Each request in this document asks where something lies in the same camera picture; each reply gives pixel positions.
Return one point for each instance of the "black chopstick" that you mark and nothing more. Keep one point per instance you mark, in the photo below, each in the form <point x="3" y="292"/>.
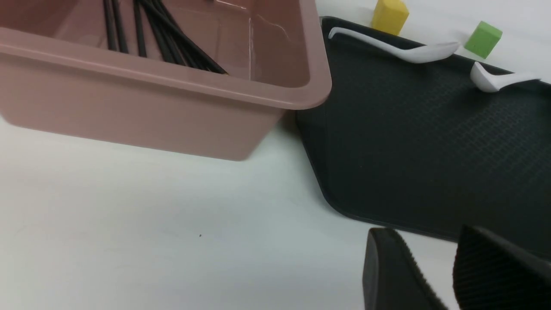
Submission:
<point x="140" y="39"/>
<point x="180" y="56"/>
<point x="109" y="26"/>
<point x="163" y="47"/>
<point x="122" y="43"/>

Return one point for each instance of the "green cube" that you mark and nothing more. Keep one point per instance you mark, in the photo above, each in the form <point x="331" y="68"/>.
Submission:
<point x="483" y="39"/>

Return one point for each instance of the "black chopstick leftmost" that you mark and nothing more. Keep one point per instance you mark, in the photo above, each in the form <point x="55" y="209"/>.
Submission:
<point x="109" y="26"/>

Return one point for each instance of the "black chopstick middle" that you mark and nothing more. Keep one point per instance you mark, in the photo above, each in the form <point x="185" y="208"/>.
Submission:
<point x="140" y="39"/>

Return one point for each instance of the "white spoon top middle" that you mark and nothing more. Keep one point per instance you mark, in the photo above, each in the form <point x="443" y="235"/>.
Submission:
<point x="491" y="83"/>

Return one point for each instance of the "yellow cube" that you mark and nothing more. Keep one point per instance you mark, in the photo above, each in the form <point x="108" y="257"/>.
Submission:
<point x="390" y="16"/>

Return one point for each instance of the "white spoon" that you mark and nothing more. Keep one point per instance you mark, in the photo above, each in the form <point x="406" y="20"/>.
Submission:
<point x="418" y="55"/>
<point x="491" y="83"/>

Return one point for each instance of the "black plastic tray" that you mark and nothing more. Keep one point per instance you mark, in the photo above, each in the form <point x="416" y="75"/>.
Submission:
<point x="418" y="147"/>

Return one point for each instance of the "white spoon top left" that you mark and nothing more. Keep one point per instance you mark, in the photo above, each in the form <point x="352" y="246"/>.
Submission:
<point x="418" y="55"/>

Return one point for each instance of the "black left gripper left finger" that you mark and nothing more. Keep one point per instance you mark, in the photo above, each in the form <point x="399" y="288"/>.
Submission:
<point x="391" y="279"/>

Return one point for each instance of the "black chopstick diagonal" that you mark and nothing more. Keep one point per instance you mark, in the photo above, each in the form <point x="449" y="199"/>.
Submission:
<point x="199" y="57"/>

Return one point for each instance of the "pink plastic bin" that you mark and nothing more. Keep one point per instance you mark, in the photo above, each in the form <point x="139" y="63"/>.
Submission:
<point x="58" y="74"/>

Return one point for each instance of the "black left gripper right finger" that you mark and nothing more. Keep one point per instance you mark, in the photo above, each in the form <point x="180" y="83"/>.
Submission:
<point x="491" y="273"/>

